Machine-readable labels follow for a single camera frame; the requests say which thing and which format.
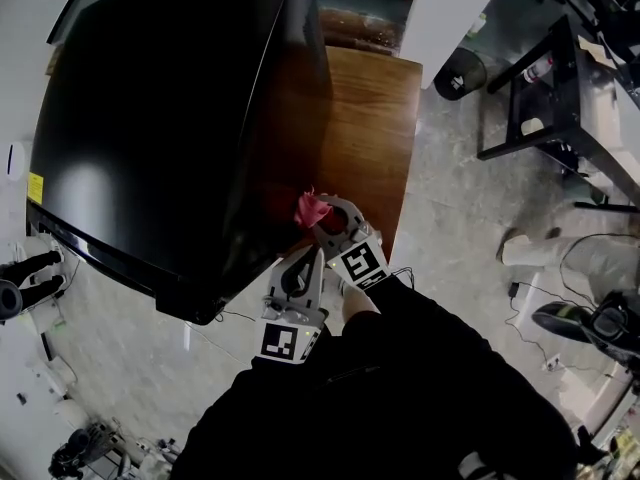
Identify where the person's black clothed torso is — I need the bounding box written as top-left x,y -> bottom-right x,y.
169,307 -> 581,480

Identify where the person's left forearm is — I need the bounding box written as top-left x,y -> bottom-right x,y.
234,352 -> 331,419

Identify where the black round device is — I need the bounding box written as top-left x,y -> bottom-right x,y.
530,300 -> 596,344

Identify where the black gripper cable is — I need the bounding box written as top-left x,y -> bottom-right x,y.
389,266 -> 416,289

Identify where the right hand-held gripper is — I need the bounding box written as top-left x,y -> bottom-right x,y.
312,195 -> 391,292

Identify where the black grey backpack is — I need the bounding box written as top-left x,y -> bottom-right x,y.
582,290 -> 640,367

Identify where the worn wooden ledge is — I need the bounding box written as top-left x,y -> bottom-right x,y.
317,7 -> 404,57

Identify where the black mesh trash basket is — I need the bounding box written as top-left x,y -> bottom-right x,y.
433,46 -> 489,102

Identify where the person's right forearm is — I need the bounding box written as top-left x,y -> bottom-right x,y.
359,272 -> 501,369

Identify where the black mini fridge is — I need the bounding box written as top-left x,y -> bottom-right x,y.
25,0 -> 335,327

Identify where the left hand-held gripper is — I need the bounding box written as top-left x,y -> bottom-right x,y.
253,246 -> 329,365

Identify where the wooden platform board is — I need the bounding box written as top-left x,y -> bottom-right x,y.
277,45 -> 424,264

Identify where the person's right shoe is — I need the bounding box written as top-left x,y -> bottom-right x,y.
339,277 -> 379,319

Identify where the black metal table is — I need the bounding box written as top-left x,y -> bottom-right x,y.
477,15 -> 640,214

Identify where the red-labelled white bottle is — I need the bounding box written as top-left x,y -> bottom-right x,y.
522,52 -> 556,84

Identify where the pink cloth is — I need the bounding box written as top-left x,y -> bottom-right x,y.
292,186 -> 335,229

